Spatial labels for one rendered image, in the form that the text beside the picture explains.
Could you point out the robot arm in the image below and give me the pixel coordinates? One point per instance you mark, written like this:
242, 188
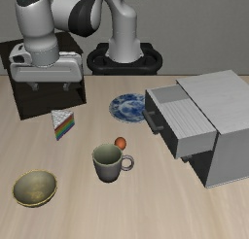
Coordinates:
124, 29

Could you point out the blue and white plate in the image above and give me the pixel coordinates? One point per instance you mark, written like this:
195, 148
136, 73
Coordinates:
127, 108

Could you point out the grey-green mug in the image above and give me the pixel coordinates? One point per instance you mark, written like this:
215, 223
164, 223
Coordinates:
107, 166

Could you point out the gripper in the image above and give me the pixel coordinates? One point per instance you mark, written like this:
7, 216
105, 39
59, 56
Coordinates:
48, 73

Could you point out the grey cabinet drawer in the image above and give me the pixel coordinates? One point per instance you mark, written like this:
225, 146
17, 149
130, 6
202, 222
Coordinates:
184, 119

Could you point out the small orange fruit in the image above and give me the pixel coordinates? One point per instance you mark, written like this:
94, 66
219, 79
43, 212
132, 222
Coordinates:
120, 143

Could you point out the rainbow cake wedge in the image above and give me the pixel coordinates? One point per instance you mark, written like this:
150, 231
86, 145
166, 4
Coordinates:
63, 123

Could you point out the grey cabinet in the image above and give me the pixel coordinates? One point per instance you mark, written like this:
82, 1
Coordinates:
223, 119

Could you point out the olive green bowl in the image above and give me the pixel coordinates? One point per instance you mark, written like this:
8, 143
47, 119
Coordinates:
35, 188

